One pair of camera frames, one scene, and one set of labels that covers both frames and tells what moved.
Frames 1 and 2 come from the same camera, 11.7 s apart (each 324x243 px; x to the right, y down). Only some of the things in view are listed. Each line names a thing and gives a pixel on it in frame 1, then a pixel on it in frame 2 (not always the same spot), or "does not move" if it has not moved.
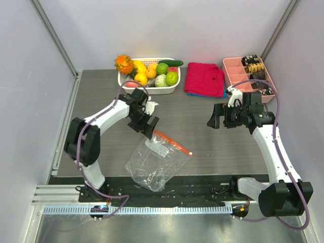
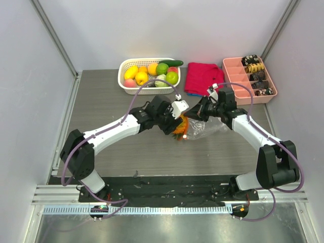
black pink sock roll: (266, 91) does not move
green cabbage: (160, 81) does not move
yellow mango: (140, 67) → (131, 72)
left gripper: (148, 129) → (173, 124)
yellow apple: (141, 77) does not move
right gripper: (226, 116) → (202, 109)
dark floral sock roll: (249, 59) does not move
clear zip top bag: (156, 161) → (197, 129)
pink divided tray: (236, 76) does not move
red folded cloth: (204, 79) does not move
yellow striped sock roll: (254, 67) does not move
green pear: (171, 78) does not move
